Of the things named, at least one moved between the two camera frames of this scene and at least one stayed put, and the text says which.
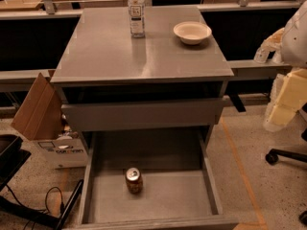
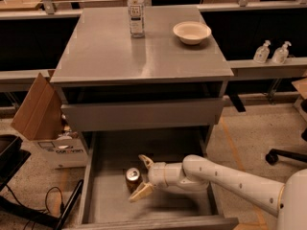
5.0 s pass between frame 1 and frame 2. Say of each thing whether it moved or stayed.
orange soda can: stayed
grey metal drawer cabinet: stayed
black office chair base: stayed
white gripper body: moved
